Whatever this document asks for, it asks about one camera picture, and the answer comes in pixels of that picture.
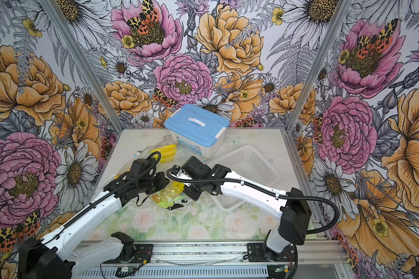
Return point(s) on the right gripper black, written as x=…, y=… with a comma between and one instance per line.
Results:
x=188, y=192

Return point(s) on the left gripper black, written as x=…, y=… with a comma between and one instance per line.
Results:
x=162, y=182

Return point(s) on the panda zip-top bag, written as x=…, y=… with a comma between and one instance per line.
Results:
x=179, y=202

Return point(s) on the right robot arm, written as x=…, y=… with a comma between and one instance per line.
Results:
x=290, y=208

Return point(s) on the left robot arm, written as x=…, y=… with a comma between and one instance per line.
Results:
x=55, y=256

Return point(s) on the yellow banana bunch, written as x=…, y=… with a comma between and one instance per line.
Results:
x=167, y=153

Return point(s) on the white plastic basket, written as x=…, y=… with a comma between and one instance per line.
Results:
x=250, y=164

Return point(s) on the blue lid storage box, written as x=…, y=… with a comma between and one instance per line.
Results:
x=197, y=129

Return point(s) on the metal wire tongs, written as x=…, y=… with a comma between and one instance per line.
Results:
x=161, y=143

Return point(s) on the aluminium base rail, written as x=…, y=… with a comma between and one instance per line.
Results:
x=208, y=260

